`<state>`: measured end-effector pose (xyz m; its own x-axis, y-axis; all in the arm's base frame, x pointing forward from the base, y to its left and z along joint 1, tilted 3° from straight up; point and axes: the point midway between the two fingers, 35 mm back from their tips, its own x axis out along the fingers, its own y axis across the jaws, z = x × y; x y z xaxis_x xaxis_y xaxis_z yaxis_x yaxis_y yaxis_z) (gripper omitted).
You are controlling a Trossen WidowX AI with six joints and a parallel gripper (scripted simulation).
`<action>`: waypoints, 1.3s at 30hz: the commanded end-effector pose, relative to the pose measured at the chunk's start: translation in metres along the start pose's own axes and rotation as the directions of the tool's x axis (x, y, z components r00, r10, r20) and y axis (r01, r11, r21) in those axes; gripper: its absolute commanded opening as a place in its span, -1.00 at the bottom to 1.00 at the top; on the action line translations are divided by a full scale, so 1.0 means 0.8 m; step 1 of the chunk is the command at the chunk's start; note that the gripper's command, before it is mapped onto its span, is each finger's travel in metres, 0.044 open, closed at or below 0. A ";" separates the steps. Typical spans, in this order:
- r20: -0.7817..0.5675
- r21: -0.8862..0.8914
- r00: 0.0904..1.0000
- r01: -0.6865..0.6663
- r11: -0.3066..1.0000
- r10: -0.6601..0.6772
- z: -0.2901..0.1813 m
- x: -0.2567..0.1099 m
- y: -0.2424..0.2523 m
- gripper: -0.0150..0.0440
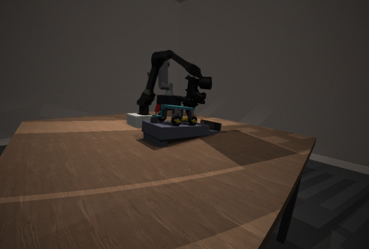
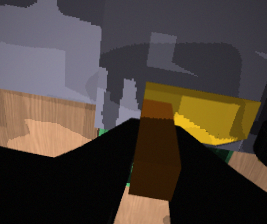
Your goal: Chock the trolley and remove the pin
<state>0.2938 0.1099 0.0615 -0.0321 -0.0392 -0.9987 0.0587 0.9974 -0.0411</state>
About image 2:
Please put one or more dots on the green tray floor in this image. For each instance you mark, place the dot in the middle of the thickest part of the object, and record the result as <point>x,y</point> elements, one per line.
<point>215,150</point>

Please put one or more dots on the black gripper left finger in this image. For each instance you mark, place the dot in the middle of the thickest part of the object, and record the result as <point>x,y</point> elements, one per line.
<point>83,186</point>

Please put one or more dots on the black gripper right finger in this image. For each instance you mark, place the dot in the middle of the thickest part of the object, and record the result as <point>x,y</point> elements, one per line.
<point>211,192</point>

